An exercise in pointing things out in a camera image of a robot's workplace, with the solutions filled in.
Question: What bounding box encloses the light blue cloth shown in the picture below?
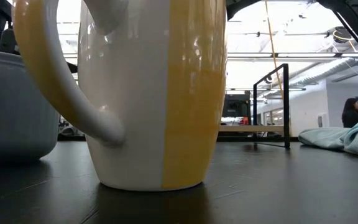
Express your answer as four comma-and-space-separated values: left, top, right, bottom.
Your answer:
298, 115, 358, 157

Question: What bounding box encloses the person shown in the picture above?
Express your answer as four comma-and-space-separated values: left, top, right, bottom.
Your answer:
341, 98, 358, 129

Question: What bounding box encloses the black ceiling cable reel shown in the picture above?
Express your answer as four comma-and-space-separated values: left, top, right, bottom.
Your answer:
333, 26, 353, 44

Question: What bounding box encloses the black box machine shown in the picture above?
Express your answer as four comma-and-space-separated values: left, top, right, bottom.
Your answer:
222, 94, 252, 119

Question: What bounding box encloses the silver ventilation duct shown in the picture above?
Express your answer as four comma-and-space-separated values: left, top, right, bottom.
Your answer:
290, 57, 358, 86

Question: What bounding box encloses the wooden shelf with black frame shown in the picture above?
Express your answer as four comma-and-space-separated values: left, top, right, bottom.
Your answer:
218, 63, 291, 149

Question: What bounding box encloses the long ceiling light strip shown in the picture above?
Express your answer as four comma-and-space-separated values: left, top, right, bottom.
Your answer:
227, 52, 358, 60

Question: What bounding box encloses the orange and white mug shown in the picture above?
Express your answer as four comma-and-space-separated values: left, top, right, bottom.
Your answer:
12, 0, 228, 192

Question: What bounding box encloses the grey mug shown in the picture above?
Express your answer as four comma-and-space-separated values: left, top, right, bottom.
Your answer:
0, 49, 60, 163

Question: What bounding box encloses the yellow cable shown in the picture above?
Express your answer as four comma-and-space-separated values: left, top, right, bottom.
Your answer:
264, 0, 291, 136

